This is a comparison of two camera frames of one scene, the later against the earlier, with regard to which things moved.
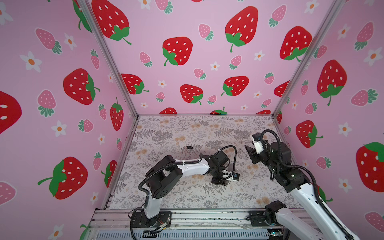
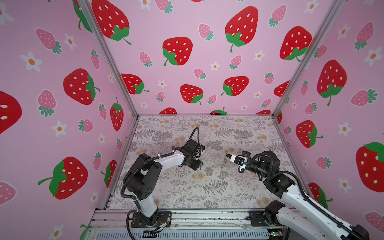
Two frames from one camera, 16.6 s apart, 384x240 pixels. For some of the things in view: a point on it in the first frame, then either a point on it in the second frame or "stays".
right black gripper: (252, 153) to (248, 154)
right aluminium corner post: (336, 6) stays
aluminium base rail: (189, 224) stays
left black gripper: (221, 181) to (195, 166)
